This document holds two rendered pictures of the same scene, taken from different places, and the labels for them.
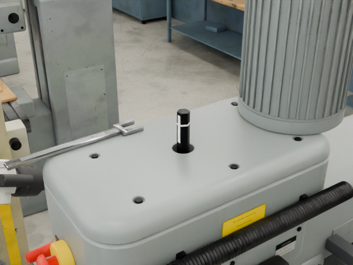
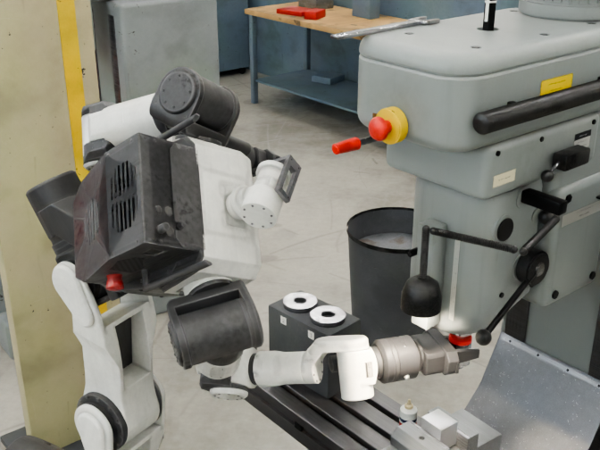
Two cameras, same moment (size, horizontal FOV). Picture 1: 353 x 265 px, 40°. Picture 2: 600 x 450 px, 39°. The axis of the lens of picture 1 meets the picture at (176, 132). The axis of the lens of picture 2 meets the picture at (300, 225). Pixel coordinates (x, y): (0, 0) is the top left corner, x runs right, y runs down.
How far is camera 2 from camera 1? 87 cm
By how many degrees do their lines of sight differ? 7
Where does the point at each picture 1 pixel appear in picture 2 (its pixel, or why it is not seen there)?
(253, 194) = (564, 59)
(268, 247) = (569, 133)
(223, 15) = (337, 60)
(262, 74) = not seen: outside the picture
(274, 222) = (583, 87)
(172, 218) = (509, 60)
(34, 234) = not seen: hidden behind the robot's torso
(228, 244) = (550, 96)
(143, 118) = not seen: hidden behind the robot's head
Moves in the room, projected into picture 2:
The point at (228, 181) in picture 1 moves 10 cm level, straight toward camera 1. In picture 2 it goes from (545, 40) to (561, 54)
